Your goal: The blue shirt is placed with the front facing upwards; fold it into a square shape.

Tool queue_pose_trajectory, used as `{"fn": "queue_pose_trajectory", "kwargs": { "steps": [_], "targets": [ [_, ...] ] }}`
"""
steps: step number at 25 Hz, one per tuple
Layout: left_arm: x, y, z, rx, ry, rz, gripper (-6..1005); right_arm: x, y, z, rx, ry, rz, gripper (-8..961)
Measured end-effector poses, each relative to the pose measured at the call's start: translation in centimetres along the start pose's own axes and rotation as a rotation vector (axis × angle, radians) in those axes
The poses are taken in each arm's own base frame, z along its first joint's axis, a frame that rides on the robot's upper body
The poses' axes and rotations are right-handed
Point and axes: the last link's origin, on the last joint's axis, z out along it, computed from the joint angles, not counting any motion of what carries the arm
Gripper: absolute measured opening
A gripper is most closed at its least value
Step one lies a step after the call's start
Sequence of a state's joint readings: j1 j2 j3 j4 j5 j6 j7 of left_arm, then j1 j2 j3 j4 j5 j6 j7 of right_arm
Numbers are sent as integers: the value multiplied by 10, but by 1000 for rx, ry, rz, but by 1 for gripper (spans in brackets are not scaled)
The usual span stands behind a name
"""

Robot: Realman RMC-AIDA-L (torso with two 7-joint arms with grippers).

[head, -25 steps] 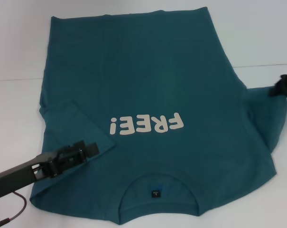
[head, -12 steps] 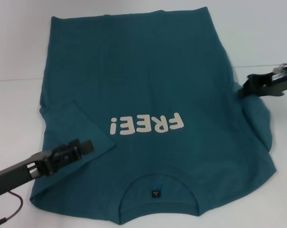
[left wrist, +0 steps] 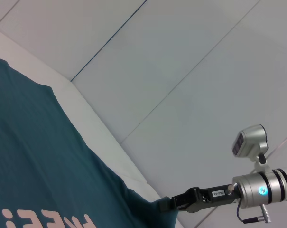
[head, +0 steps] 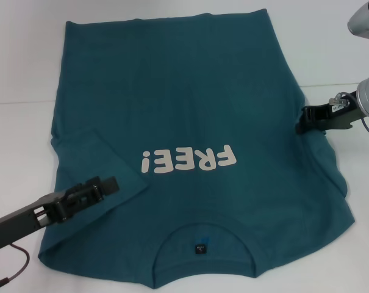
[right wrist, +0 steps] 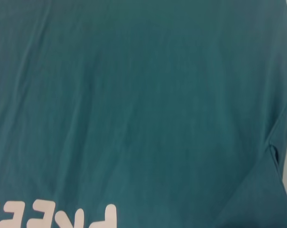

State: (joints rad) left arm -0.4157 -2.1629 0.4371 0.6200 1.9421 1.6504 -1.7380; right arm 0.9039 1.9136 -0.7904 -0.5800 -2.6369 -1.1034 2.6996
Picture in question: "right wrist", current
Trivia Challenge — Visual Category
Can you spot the teal T-shirt with FREE print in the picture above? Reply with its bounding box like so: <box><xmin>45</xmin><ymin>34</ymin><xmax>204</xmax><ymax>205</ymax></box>
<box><xmin>0</xmin><ymin>0</ymin><xmax>287</xmax><ymax>228</ymax></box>

